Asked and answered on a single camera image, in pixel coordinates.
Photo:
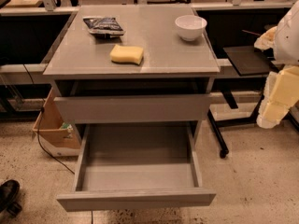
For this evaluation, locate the black shoe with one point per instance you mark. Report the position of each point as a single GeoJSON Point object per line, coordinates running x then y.
{"type": "Point", "coordinates": [8, 194]}

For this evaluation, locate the grey top drawer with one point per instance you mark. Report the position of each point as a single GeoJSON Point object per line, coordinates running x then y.
{"type": "Point", "coordinates": [137, 100]}

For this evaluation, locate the black rolling stand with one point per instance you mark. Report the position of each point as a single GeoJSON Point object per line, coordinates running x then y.
{"type": "Point", "coordinates": [218, 124]}

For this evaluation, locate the cardboard box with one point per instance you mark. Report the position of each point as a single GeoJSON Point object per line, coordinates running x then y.
{"type": "Point", "coordinates": [51, 126]}

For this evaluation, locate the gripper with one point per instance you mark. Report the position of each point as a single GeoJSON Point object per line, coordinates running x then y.
{"type": "Point", "coordinates": [287, 40]}

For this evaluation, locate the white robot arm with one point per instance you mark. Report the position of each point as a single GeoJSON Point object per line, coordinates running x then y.
{"type": "Point", "coordinates": [283, 39]}

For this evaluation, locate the dark blue snack bag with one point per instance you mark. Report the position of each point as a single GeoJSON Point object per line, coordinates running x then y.
{"type": "Point", "coordinates": [103, 26]}

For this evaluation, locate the grey drawer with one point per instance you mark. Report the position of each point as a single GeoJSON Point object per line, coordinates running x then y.
{"type": "Point", "coordinates": [136, 166]}
{"type": "Point", "coordinates": [137, 100]}

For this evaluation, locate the white bowl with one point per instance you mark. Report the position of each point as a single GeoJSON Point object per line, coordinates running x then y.
{"type": "Point", "coordinates": [190, 27]}

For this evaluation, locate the black tray table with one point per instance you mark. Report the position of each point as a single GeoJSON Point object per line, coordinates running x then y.
{"type": "Point", "coordinates": [249, 61]}

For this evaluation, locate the yellow sponge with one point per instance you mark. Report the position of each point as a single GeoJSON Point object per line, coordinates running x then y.
{"type": "Point", "coordinates": [126, 54]}

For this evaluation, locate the grey drawer cabinet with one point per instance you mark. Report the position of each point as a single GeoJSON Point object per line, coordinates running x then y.
{"type": "Point", "coordinates": [83, 56]}

